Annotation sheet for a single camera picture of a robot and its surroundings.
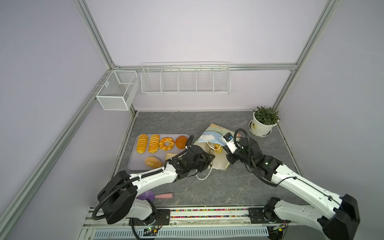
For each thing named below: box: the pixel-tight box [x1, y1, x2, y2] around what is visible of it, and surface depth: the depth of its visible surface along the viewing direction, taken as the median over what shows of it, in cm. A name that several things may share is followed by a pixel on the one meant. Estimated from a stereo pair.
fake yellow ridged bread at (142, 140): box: [136, 133, 149, 154], surface depth 101 cm
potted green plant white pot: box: [248, 106, 280, 137], surface depth 98 cm
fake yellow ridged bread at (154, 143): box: [148, 133, 160, 154], surface depth 101 cm
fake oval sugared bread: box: [144, 156, 163, 169], surface depth 91 cm
